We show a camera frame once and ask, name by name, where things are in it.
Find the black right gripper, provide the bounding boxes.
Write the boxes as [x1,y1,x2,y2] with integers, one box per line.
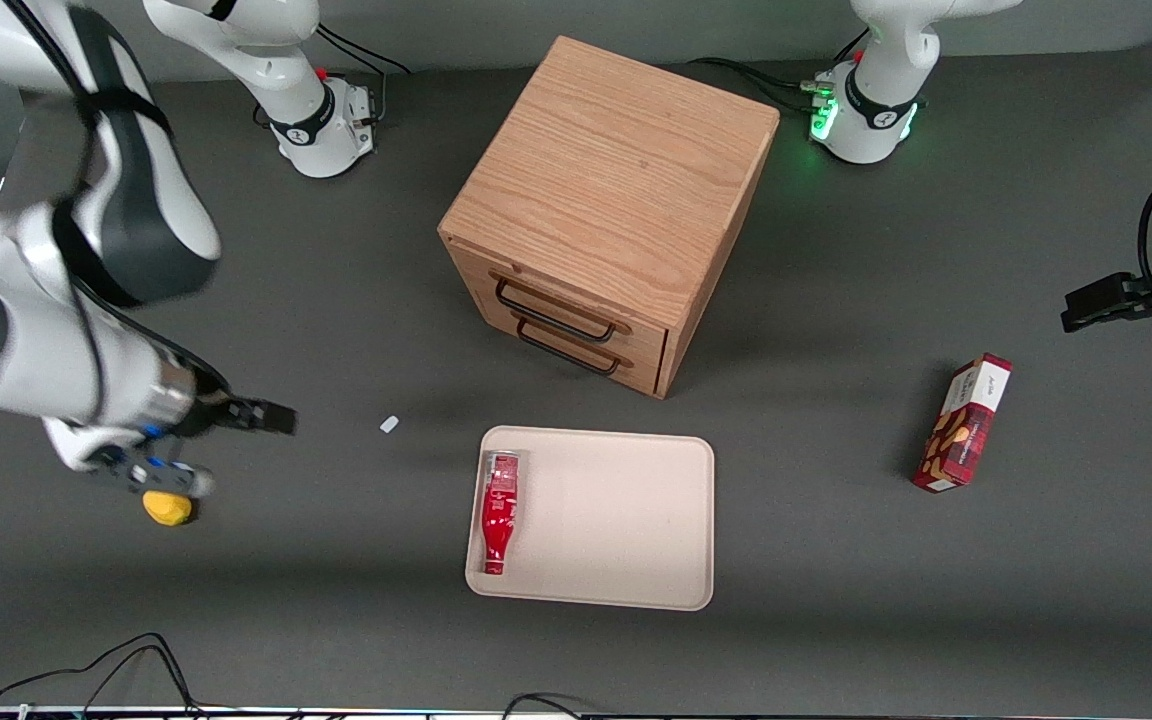
[169,360,299,441]

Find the beige rectangular tray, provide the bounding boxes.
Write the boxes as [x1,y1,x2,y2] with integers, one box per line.
[465,425,716,612]

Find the yellow lemon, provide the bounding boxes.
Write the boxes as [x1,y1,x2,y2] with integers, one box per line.
[142,489,195,528]

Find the red cookie box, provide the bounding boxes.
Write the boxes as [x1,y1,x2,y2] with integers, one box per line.
[911,353,1015,494]

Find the dark grey table mat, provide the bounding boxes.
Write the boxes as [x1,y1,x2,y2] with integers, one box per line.
[0,38,1152,715]

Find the wooden drawer cabinet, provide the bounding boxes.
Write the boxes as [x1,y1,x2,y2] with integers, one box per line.
[438,36,781,401]

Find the black cable along right arm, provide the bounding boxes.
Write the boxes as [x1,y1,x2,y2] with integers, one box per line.
[6,0,231,401]

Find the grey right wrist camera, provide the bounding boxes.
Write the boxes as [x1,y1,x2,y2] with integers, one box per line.
[86,438,216,500]

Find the long looping black floor cable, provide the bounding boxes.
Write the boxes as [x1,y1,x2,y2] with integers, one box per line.
[0,632,205,717]

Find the black metal drawer handle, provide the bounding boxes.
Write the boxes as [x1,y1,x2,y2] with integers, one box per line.
[515,317,626,379]
[494,277,620,345]

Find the black right arm base cables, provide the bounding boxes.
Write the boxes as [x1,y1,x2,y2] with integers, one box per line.
[311,22,409,126]

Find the black arm base cables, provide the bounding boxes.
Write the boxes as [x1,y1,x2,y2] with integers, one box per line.
[686,28,872,113]
[311,22,409,126]

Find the black arched floor cable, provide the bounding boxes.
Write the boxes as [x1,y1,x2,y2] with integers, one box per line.
[500,692,589,720]

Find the black left arm base cables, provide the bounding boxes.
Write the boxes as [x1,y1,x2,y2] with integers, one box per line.
[686,28,872,113]

